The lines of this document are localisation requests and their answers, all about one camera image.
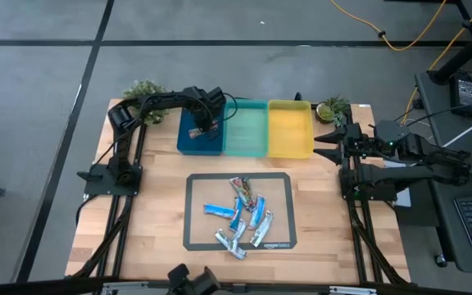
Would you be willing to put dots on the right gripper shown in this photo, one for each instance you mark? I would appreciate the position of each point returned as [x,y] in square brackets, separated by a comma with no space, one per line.
[359,143]

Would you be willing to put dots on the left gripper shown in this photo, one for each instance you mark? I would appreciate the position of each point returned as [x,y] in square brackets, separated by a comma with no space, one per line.
[203,108]

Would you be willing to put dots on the green Chewy granola bar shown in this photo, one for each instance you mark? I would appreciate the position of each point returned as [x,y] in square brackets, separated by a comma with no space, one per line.
[242,189]

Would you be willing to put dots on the silver-backed granola bar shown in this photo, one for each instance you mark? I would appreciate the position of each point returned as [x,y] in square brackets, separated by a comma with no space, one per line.
[261,228]
[240,230]
[228,242]

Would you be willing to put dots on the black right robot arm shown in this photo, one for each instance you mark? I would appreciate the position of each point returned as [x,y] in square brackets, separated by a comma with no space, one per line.
[404,174]

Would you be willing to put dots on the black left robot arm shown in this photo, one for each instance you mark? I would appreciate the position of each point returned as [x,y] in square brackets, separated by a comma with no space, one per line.
[154,100]

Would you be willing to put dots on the blue plastic bin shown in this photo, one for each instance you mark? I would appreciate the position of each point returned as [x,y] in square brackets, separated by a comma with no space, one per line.
[191,147]

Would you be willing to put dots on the teal plastic bin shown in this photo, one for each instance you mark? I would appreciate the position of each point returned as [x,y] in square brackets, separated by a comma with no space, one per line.
[246,131]

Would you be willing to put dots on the small potted succulent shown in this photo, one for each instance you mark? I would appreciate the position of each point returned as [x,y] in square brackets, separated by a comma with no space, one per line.
[330,108]

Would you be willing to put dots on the yellow plastic bin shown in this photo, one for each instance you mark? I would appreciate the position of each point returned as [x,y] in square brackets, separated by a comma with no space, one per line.
[290,131]

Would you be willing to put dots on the small black clamp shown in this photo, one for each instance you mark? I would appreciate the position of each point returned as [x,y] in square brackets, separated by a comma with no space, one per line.
[298,97]

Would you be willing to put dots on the black-bordered silicone baking mat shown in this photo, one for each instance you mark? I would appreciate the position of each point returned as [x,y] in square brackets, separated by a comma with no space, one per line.
[207,192]

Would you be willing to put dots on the bushy green potted plant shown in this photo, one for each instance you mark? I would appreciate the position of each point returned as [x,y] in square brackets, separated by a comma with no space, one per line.
[143,88]

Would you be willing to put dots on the white paper sheet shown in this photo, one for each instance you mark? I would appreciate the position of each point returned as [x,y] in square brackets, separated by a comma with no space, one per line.
[404,198]

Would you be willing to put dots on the dark grey side desk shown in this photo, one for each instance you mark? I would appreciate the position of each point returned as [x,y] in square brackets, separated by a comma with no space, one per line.
[437,106]

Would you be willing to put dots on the black power adapter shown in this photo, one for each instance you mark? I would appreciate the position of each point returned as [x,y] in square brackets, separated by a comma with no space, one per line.
[464,93]

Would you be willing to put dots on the black caster wheel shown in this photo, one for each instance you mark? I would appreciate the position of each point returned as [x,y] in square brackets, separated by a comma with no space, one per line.
[440,260]

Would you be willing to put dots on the black stand pole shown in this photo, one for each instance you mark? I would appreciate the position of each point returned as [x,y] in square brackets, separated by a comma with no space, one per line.
[465,51]

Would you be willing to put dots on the black rig crossbeam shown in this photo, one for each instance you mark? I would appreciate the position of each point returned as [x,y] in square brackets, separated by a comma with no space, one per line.
[55,287]

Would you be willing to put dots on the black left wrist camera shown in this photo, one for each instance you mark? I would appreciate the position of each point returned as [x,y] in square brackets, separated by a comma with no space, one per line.
[216,97]

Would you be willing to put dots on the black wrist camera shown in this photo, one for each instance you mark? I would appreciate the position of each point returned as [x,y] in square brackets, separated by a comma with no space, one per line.
[216,97]
[391,133]

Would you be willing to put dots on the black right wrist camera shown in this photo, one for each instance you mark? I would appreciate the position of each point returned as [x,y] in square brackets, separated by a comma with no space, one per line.
[391,133]

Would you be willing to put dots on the black aluminium mount frame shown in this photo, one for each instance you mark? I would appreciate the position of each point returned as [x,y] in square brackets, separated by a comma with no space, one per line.
[387,194]
[96,182]

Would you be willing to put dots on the black table-level camera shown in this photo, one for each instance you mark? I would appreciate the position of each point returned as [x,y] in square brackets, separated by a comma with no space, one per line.
[195,283]

